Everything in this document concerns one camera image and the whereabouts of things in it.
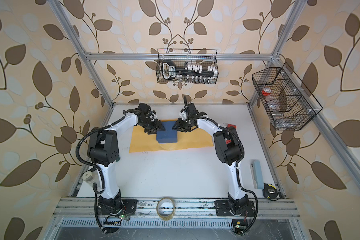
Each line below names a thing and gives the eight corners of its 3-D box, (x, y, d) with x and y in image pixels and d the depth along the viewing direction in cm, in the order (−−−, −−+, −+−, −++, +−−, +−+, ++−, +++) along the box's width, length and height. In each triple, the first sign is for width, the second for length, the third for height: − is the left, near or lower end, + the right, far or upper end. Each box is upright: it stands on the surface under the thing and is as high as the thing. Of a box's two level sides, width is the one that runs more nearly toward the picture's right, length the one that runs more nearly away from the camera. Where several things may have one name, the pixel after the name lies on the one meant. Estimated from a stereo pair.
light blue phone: (254, 188, 82) (257, 186, 78) (249, 162, 91) (252, 159, 88) (261, 189, 81) (265, 187, 78) (256, 163, 91) (259, 160, 87)
